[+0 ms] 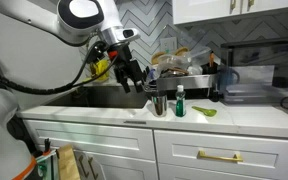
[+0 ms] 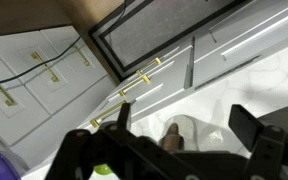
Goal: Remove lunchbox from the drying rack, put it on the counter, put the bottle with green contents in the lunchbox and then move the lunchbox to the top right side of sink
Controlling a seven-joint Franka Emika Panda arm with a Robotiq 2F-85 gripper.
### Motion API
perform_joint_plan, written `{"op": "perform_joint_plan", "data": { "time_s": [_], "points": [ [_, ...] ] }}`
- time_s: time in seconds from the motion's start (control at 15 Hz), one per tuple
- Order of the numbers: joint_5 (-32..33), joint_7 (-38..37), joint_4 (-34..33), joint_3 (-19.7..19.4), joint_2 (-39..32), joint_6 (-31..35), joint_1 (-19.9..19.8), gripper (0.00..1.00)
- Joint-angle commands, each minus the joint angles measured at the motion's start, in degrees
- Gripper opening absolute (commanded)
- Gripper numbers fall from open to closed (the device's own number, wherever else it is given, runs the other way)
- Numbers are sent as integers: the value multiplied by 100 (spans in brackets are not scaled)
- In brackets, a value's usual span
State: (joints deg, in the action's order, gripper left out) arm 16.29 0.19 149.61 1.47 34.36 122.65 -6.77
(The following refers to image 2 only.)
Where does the lime green plastic spoon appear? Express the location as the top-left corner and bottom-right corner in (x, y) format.
(93, 163), (114, 176)

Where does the white drawer front without handle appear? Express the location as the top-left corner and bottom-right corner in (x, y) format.
(193, 6), (288, 88)

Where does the thin black cable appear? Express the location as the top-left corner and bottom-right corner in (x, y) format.
(0, 0), (129, 89)

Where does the stainless steel cup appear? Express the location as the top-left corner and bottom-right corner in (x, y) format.
(159, 114), (202, 154)

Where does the white base cabinet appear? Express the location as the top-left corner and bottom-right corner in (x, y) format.
(78, 0), (288, 131)

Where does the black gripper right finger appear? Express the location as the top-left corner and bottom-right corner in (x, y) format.
(228, 104), (287, 180)

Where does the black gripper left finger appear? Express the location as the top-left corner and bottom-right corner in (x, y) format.
(45, 102), (133, 180)

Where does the white shaker side cabinet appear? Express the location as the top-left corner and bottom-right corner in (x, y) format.
(0, 25), (118, 158)

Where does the white drawer front with handle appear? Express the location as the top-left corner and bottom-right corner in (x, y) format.
(78, 63), (189, 130)

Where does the gold drawer handle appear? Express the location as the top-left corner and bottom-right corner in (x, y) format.
(89, 100), (127, 129)
(136, 57), (162, 76)
(117, 74), (151, 98)

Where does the grey floor mat black border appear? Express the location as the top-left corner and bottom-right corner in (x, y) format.
(88, 0), (252, 82)

